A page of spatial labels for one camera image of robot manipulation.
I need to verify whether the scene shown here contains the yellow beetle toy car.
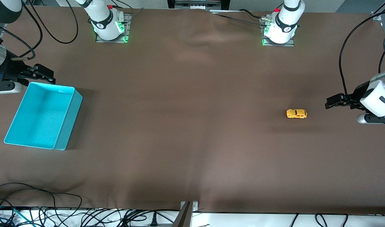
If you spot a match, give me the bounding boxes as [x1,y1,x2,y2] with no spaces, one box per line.
[286,109,307,119]

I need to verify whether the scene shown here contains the teal plastic bin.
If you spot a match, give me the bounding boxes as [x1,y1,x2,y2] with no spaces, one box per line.
[4,82,83,151]

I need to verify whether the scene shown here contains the brown table cloth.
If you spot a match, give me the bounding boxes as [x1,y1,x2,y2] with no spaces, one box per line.
[0,6,385,215]

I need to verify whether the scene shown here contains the black equipment rack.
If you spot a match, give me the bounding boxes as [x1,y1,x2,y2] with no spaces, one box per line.
[167,0,231,11]

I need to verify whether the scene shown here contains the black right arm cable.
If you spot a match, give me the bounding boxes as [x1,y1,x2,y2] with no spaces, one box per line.
[22,0,79,44]

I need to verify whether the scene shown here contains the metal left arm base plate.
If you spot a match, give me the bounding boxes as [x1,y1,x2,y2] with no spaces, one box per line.
[260,17,296,47]

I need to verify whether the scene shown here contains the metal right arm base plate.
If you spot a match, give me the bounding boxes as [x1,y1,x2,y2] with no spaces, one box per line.
[95,13,132,44]

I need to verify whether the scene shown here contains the black looped cable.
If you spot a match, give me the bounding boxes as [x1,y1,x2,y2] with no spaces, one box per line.
[0,183,83,227]

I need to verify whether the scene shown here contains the black base power cable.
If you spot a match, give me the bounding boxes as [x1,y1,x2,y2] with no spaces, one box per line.
[211,9,269,26]

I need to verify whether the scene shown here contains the teal cable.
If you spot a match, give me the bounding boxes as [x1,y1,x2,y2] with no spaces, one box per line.
[0,205,26,225]

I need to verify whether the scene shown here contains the grey metal camera bracket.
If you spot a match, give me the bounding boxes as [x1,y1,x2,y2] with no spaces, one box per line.
[172,201,199,227]

